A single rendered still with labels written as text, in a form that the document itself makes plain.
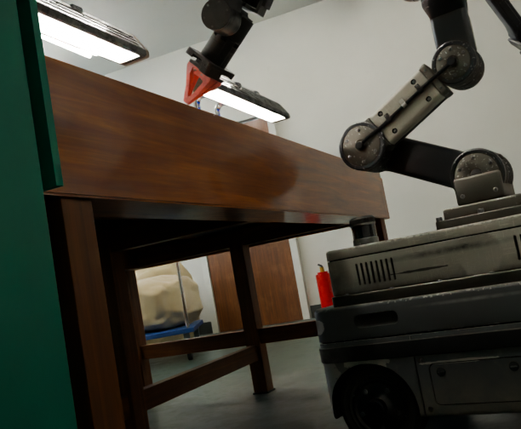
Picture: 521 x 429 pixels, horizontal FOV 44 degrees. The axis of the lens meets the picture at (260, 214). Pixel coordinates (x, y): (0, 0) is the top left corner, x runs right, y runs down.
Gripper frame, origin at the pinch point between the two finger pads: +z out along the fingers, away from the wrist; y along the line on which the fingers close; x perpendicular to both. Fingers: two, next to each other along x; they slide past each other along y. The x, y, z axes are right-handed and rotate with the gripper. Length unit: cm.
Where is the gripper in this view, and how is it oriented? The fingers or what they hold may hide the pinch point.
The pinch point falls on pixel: (188, 99)
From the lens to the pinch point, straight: 131.3
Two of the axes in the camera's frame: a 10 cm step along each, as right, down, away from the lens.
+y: -4.3, -0.2, -9.0
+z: -5.6, 7.9, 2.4
